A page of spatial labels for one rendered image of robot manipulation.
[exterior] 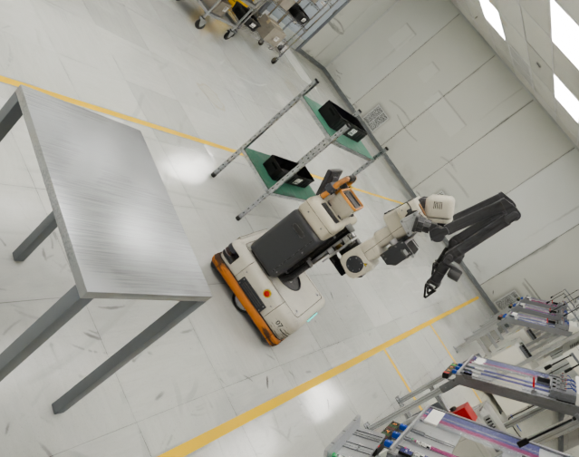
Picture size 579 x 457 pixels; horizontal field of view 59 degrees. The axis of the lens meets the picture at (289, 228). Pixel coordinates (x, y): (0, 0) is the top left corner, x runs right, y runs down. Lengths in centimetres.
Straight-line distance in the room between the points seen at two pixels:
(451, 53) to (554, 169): 315
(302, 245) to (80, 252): 180
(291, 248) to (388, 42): 954
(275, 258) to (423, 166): 841
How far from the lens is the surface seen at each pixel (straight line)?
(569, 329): 673
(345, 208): 302
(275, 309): 306
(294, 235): 296
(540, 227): 1079
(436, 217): 294
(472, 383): 354
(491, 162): 1098
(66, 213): 141
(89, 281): 131
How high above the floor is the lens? 166
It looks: 21 degrees down
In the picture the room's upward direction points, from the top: 52 degrees clockwise
